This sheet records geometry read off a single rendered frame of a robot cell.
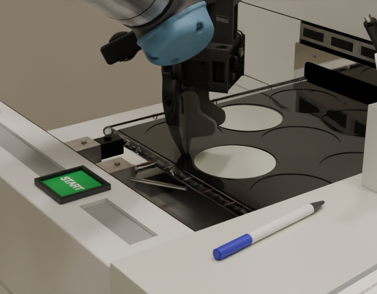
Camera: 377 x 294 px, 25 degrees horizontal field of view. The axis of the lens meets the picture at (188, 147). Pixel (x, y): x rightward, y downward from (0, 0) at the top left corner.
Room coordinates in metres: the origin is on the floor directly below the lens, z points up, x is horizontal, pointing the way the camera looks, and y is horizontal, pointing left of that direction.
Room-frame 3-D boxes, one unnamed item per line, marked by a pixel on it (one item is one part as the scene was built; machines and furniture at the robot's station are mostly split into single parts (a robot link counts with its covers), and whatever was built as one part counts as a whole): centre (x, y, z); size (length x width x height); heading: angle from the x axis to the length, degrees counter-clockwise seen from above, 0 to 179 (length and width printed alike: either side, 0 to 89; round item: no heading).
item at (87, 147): (0.97, 0.15, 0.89); 0.08 x 0.03 x 0.03; 126
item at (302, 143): (1.01, -0.15, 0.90); 0.34 x 0.34 x 0.01; 36
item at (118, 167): (0.91, 0.11, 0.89); 0.08 x 0.03 x 0.03; 126
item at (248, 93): (1.16, -0.04, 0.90); 0.37 x 0.01 x 0.01; 126
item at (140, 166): (0.94, 0.06, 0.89); 0.05 x 0.01 x 0.01; 126
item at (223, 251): (0.65, -0.07, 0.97); 0.14 x 0.01 x 0.01; 133
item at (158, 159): (0.91, 0.00, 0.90); 0.38 x 0.01 x 0.01; 36
